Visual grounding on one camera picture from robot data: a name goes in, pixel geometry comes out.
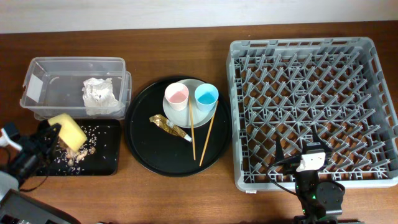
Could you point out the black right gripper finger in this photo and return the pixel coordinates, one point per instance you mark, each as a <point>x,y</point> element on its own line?
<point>320,143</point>
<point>279,154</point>

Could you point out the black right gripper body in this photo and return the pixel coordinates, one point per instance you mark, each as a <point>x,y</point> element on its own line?
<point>288,165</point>

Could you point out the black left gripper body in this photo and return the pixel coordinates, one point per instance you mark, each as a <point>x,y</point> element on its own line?
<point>31,157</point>

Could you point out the yellow plastic bowl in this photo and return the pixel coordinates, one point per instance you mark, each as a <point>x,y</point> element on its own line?
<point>70,133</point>

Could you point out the food scraps and rice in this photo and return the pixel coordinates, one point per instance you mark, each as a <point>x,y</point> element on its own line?
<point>91,159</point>

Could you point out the white paper napkin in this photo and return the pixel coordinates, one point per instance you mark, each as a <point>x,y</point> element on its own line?
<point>98,92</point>

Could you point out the wooden chopstick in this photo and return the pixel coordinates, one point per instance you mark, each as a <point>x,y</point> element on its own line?
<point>208,135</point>
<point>192,127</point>

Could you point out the gold foil wrapper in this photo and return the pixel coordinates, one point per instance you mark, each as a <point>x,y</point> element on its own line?
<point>169,127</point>

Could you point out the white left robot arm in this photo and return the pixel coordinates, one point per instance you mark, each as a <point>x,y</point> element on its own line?
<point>137,195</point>

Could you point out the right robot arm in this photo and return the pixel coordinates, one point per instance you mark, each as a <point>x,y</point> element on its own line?
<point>320,199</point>

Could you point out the clear plastic waste bin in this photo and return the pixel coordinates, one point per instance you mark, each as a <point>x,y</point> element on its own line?
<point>54,85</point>

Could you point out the black rectangular waste tray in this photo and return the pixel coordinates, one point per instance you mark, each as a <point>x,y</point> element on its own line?
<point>112,136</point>

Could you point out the grey plastic dishwasher rack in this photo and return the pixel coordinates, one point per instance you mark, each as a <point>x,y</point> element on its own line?
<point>284,90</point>

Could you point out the light blue plastic cup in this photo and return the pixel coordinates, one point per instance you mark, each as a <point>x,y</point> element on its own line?
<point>206,96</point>

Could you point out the light grey round plate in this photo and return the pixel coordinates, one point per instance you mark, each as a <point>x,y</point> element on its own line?
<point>182,118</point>

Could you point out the round black serving tray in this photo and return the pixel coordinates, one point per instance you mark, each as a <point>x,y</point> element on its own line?
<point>167,154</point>

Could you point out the light pink plastic cup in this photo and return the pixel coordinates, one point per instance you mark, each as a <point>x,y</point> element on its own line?
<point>177,95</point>

